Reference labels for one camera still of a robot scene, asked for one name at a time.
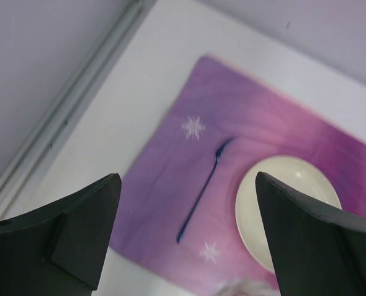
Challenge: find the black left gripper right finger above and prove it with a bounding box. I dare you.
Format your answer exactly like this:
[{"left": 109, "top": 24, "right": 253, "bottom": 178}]
[{"left": 255, "top": 172, "right": 366, "bottom": 296}]

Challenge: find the blue metallic fork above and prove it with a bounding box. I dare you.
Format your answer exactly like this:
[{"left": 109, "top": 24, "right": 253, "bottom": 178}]
[{"left": 176, "top": 137, "right": 235, "bottom": 244}]

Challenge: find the white round plate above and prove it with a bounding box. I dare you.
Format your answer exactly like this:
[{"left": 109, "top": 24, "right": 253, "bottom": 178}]
[{"left": 235, "top": 155, "right": 342, "bottom": 273}]

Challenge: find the purple princess cloth placemat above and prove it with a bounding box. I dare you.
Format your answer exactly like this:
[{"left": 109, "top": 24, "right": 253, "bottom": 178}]
[{"left": 110, "top": 55, "right": 366, "bottom": 295}]

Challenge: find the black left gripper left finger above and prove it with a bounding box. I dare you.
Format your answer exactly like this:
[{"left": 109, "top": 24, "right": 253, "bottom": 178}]
[{"left": 0, "top": 173, "right": 122, "bottom": 296}]

